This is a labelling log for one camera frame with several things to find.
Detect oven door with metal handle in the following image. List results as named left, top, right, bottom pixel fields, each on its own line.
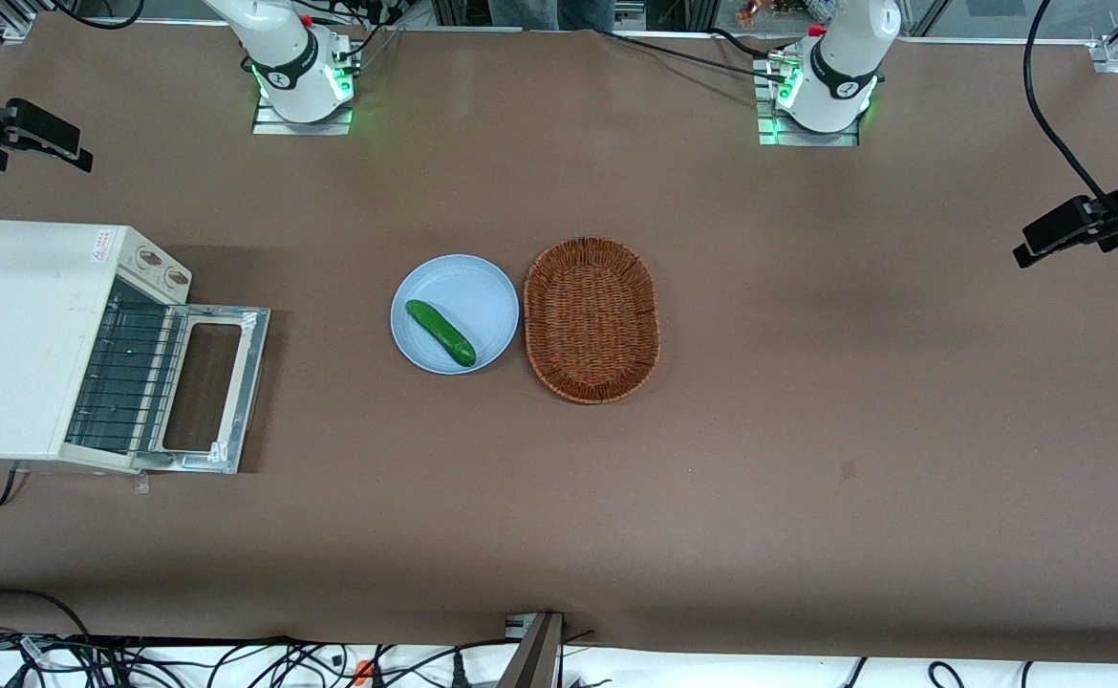
left=134, top=304, right=271, bottom=476

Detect white toaster oven body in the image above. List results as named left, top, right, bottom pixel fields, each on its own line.
left=0, top=220, right=193, bottom=476

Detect green cucumber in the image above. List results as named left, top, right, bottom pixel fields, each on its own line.
left=405, top=299, right=478, bottom=369

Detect light blue round plate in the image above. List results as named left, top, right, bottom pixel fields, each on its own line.
left=390, top=253, right=521, bottom=376

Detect brown oval wicker basket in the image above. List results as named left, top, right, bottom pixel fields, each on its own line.
left=524, top=235, right=662, bottom=406

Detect person in blue jeans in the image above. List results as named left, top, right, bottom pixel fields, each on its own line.
left=485, top=0, right=619, bottom=32

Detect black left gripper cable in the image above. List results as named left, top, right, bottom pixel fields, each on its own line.
left=1022, top=0, right=1118, bottom=216

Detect metal wire oven rack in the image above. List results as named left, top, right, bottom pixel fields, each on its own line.
left=67, top=282, right=183, bottom=456

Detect tangled black floor cables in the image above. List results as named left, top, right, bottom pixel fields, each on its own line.
left=0, top=626, right=484, bottom=688

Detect grey metal post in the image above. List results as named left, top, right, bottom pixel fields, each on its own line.
left=500, top=612, right=566, bottom=688

